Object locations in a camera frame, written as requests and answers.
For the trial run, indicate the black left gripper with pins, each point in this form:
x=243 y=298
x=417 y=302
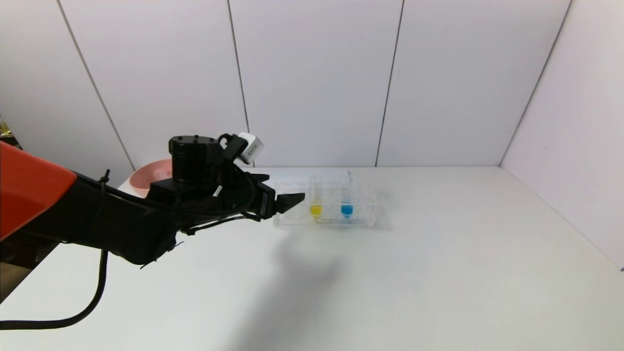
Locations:
x=267 y=202

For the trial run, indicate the black and orange left arm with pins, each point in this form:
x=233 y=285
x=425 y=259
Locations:
x=122 y=219

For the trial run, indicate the test tube with yellow pigment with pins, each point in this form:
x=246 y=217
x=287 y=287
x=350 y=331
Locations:
x=316 y=210

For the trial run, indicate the test tube with blue pigment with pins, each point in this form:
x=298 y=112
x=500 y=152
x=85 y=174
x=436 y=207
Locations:
x=347 y=209

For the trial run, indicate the clear acrylic test tube rack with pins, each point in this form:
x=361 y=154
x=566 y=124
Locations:
x=363 y=204

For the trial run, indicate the white paper sheet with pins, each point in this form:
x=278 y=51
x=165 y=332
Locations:
x=302 y=174

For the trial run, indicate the pink plastic bowl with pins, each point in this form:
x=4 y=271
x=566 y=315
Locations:
x=151 y=178

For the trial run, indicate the dark background furniture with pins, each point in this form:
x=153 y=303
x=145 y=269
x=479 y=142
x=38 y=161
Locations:
x=14 y=263

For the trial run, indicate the yellow background object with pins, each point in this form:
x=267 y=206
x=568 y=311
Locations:
x=4 y=127

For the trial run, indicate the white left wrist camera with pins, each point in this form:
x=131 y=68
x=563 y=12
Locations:
x=251 y=146

